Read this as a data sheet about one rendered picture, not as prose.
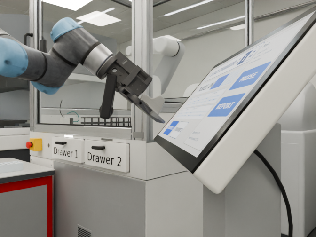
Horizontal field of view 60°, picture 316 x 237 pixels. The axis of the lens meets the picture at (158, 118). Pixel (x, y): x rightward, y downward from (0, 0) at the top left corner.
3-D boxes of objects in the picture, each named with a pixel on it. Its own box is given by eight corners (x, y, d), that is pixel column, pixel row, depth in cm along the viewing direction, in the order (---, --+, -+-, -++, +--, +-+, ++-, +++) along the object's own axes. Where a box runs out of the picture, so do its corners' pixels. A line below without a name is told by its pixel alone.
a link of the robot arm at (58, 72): (11, 73, 67) (36, 37, 65) (43, 80, 78) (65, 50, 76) (30, 94, 65) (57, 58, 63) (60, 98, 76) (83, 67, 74)
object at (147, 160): (146, 180, 101) (146, 140, 101) (29, 154, 170) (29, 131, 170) (253, 154, 171) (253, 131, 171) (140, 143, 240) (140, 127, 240)
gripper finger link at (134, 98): (153, 109, 68) (125, 86, 67) (149, 114, 68) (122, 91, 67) (151, 110, 73) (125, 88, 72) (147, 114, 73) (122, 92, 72)
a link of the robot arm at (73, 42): (55, 42, 75) (73, 17, 73) (86, 68, 76) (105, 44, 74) (41, 39, 67) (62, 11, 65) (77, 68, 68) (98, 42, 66)
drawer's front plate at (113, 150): (126, 172, 105) (126, 144, 105) (84, 163, 125) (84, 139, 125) (129, 171, 107) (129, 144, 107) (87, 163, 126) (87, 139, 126)
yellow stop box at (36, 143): (33, 151, 154) (33, 138, 154) (27, 150, 159) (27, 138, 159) (42, 150, 158) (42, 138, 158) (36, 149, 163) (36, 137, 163)
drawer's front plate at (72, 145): (81, 163, 127) (81, 139, 127) (51, 157, 146) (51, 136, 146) (84, 162, 128) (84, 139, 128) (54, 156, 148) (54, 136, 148)
